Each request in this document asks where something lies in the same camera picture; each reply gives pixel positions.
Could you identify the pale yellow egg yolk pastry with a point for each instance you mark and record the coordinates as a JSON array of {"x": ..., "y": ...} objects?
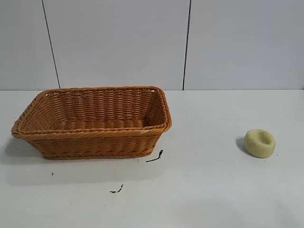
[{"x": 257, "y": 148}]

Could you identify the brown woven wicker basket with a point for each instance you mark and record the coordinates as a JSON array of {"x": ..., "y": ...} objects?
[{"x": 95, "y": 140}]

